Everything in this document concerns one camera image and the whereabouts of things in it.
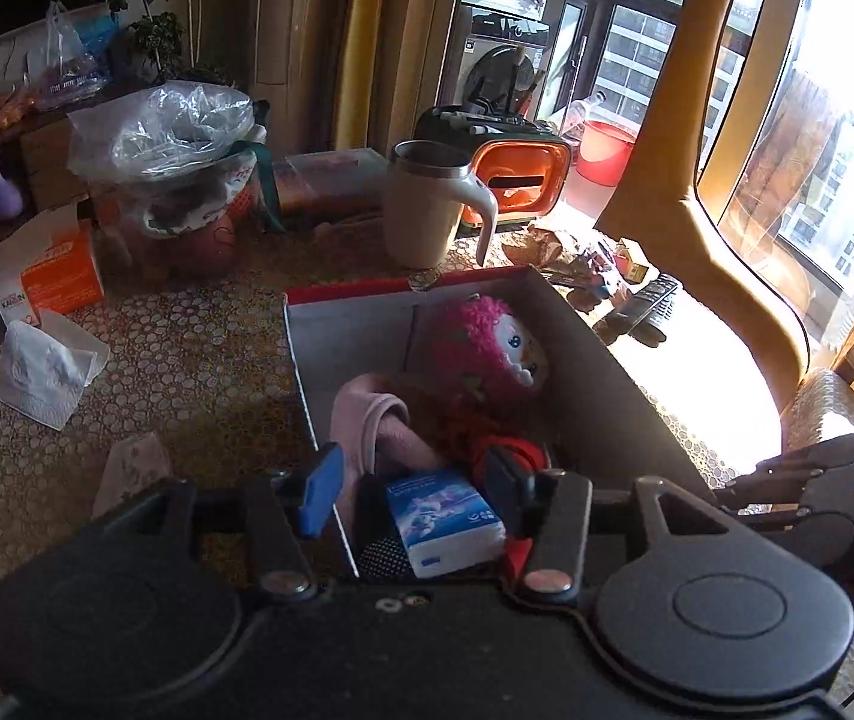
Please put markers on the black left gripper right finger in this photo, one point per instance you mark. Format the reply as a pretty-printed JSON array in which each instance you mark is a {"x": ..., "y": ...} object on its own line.
[{"x": 545, "y": 512}]

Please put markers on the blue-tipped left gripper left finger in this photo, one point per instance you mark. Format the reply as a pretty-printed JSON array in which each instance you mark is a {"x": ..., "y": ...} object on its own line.
[{"x": 283, "y": 510}]

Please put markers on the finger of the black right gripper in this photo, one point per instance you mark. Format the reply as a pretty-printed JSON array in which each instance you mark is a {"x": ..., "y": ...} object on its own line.
[{"x": 782, "y": 479}]

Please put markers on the black mesh garment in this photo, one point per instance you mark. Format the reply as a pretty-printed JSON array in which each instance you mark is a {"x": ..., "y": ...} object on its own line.
[{"x": 376, "y": 544}]

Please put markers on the blue white tissue pack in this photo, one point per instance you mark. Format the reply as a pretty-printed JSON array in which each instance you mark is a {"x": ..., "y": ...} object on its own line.
[{"x": 444, "y": 523}]

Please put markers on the red knotted cloth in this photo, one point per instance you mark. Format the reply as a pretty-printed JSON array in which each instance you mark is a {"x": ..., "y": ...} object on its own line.
[{"x": 469, "y": 435}]

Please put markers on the pink fleece cloth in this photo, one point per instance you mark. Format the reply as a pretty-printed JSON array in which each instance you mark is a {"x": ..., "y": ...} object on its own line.
[{"x": 371, "y": 425}]

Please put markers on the pink fluffy plush toy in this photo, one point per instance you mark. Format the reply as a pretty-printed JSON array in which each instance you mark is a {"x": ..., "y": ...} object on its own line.
[{"x": 478, "y": 352}]

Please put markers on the red white cardboard shoebox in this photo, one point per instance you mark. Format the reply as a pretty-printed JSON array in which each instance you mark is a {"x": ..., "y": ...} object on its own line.
[{"x": 590, "y": 419}]

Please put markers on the black remote control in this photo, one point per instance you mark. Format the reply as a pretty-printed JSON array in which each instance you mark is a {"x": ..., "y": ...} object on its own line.
[{"x": 645, "y": 315}]

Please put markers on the crumpled brown wrappers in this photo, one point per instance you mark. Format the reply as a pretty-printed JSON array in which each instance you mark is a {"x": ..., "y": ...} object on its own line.
[{"x": 591, "y": 267}]

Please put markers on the clear plastic bead box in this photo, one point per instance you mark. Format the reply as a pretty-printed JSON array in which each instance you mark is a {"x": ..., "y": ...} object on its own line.
[{"x": 329, "y": 185}]

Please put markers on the orange white tissue box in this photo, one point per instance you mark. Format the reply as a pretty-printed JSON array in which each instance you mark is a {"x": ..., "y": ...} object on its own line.
[{"x": 48, "y": 263}]

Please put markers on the beige steel travel mug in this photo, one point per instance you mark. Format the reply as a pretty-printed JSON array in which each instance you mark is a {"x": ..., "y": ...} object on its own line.
[{"x": 422, "y": 197}]

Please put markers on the red plastic bucket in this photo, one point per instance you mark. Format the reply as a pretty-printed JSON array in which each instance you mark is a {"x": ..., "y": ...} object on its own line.
[{"x": 604, "y": 152}]

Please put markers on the clear plastic bag on basket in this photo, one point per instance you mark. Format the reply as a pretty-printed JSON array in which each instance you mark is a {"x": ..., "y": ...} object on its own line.
[{"x": 158, "y": 133}]

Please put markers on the purple vase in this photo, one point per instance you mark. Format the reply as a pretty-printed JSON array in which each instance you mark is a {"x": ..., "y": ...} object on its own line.
[{"x": 11, "y": 199}]

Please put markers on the front-load washing machine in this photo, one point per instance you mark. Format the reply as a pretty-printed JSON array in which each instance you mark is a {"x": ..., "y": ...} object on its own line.
[{"x": 499, "y": 56}]

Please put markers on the yellow giraffe shaped chair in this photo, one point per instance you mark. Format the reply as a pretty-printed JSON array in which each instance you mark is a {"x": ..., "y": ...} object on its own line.
[{"x": 658, "y": 204}]

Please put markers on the yellow curtain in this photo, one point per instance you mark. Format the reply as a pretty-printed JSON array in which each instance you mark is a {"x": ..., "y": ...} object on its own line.
[{"x": 355, "y": 73}]

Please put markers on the plastic bag with blue items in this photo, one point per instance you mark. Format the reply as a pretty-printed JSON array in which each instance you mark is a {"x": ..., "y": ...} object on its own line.
[{"x": 61, "y": 70}]

